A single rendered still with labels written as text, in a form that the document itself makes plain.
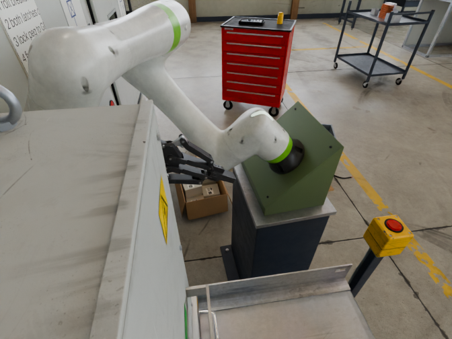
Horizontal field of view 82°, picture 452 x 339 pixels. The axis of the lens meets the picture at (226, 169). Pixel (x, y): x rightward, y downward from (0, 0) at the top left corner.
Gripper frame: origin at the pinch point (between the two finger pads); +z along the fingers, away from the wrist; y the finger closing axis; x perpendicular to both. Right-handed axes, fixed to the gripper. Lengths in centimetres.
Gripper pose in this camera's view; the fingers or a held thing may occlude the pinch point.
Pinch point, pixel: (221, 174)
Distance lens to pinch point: 63.9
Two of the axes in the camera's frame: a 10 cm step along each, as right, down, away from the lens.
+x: -2.7, -5.7, 7.8
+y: 4.6, -7.8, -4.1
